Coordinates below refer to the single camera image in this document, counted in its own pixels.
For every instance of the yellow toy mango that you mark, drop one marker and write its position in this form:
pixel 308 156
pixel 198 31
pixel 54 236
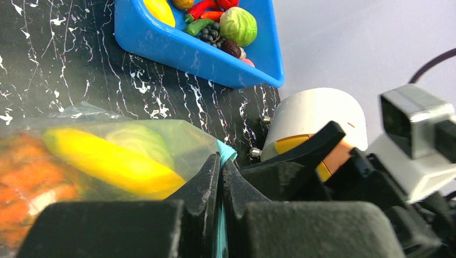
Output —
pixel 160 9

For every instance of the striped green toy melon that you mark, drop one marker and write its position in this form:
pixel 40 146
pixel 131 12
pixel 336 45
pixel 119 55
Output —
pixel 238 25

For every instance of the green toy bean pod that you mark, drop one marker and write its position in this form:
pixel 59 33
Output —
pixel 195 27

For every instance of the pink toy peach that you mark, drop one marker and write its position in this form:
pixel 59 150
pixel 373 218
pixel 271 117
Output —
pixel 247 61

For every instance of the white toy garlic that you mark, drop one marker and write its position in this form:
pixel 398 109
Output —
pixel 243 54

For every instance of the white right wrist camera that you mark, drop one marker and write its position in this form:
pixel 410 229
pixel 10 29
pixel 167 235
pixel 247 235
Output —
pixel 417 146

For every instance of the red toy pepper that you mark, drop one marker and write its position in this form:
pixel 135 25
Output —
pixel 227 4

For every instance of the dark red toy fruit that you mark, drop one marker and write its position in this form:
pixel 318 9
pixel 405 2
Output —
pixel 231 47

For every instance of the black toy grape bunch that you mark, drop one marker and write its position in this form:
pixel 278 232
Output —
pixel 211 35

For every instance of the red toy chili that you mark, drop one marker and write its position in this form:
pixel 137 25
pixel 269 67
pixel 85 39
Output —
pixel 199 8

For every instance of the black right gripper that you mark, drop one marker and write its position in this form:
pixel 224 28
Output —
pixel 424 229

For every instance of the yellow toy banana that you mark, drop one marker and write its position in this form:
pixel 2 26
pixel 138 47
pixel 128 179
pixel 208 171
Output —
pixel 113 164

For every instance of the clear zip top bag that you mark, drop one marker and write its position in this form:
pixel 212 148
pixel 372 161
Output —
pixel 92 183

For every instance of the blue plastic bin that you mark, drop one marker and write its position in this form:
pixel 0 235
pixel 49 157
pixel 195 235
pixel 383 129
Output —
pixel 138 32

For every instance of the green toy cabbage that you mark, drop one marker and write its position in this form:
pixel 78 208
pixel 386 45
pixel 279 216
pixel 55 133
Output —
pixel 141 139

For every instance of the brown toy kiwi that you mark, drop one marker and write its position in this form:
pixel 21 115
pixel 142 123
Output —
pixel 183 5

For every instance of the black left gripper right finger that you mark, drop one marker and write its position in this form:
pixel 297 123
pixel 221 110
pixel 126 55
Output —
pixel 259 227

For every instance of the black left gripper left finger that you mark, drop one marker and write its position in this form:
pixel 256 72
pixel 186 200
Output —
pixel 182 225

